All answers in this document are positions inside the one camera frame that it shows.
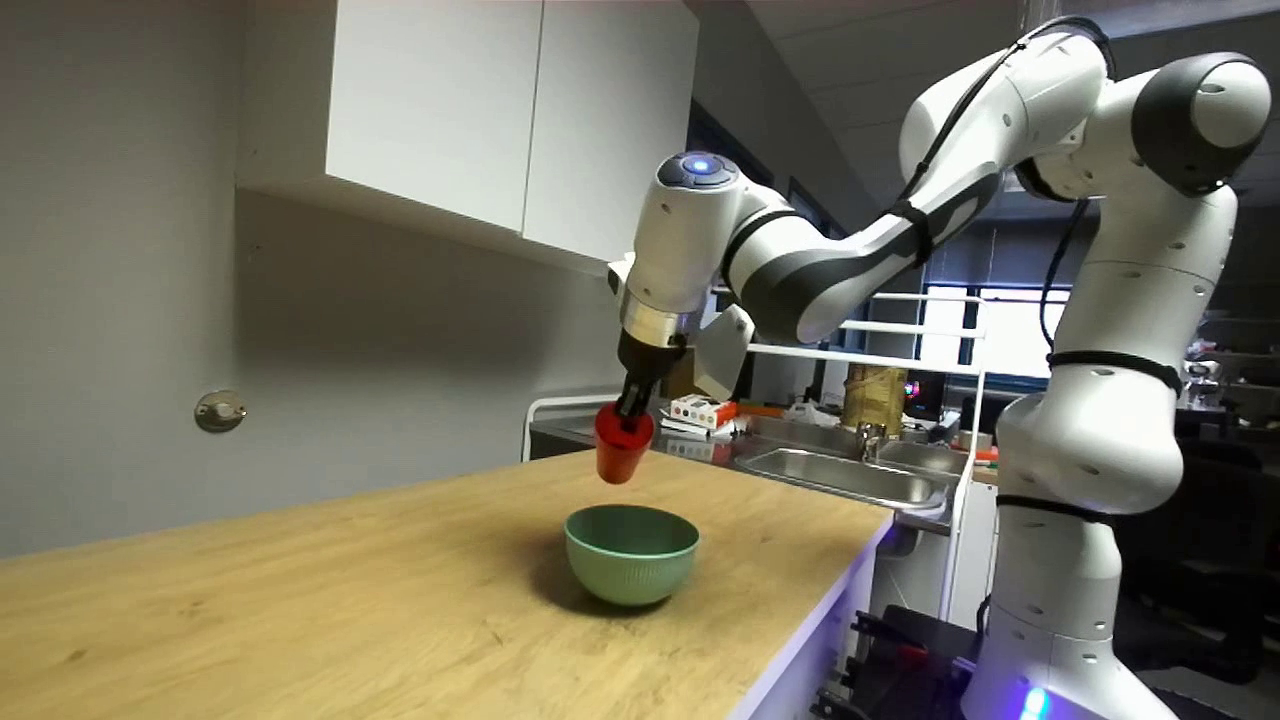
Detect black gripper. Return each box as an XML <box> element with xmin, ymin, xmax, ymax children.
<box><xmin>611</xmin><ymin>328</ymin><xmax>694</xmax><ymax>424</ymax></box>

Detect orange plastic cup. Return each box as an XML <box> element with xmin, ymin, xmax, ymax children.
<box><xmin>592</xmin><ymin>405</ymin><xmax>662</xmax><ymax>488</ymax></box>

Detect teal green bowl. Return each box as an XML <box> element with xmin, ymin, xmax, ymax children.
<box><xmin>560</xmin><ymin>499</ymin><xmax>703</xmax><ymax>616</ymax></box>

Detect red and white packages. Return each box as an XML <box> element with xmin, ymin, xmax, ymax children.
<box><xmin>658</xmin><ymin>387</ymin><xmax>744</xmax><ymax>466</ymax></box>

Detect stainless steel sink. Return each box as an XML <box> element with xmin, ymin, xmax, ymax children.
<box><xmin>731</xmin><ymin>440</ymin><xmax>967</xmax><ymax>521</ymax></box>

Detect bright window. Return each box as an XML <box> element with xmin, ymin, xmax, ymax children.
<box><xmin>852</xmin><ymin>275</ymin><xmax>1072</xmax><ymax>386</ymax></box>

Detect black equipment box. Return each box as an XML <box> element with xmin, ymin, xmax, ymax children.
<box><xmin>822</xmin><ymin>602</ymin><xmax>991</xmax><ymax>720</ymax></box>

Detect dark cluttered shelf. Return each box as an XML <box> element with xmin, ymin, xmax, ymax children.
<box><xmin>1173</xmin><ymin>334</ymin><xmax>1280</xmax><ymax>678</ymax></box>

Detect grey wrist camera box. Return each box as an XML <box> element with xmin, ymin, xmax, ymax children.
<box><xmin>688</xmin><ymin>299</ymin><xmax>761</xmax><ymax>402</ymax></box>

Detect white wall cabinet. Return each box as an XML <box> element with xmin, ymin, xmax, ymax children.
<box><xmin>236</xmin><ymin>0</ymin><xmax>703</xmax><ymax>270</ymax></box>

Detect round grey wall fitting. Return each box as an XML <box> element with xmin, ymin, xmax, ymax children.
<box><xmin>193</xmin><ymin>386</ymin><xmax>254</xmax><ymax>440</ymax></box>

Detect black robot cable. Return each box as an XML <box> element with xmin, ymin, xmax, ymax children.
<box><xmin>1038</xmin><ymin>198</ymin><xmax>1094</xmax><ymax>361</ymax></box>

